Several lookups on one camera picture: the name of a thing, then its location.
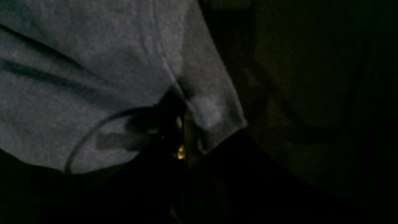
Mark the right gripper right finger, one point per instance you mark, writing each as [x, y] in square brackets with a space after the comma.
[193, 156]

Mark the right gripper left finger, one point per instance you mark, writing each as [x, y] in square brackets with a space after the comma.
[169, 138]

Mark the light blue t-shirt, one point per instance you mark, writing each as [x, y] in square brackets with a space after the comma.
[86, 83]

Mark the black table cloth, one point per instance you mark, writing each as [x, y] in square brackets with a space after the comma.
[318, 84]

